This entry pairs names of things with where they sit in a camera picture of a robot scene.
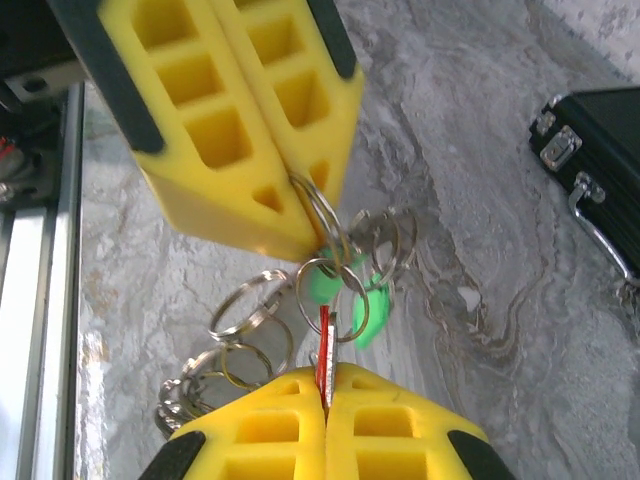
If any black hard case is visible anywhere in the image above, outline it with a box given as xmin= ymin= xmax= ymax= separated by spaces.
xmin=528 ymin=87 xmax=640 ymax=290

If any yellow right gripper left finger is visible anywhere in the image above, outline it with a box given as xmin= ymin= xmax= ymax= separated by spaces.
xmin=139 ymin=365 xmax=329 ymax=480

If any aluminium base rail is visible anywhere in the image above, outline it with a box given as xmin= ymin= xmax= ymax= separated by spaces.
xmin=0 ymin=82 xmax=87 ymax=480

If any metal keyring plate with rings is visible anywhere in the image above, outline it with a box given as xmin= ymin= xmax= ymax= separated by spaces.
xmin=154 ymin=172 xmax=421 ymax=441

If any green headed key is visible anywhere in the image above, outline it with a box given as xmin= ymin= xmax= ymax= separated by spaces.
xmin=304 ymin=244 xmax=396 ymax=351

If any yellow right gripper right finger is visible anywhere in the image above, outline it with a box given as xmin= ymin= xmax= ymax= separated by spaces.
xmin=324 ymin=362 xmax=516 ymax=480

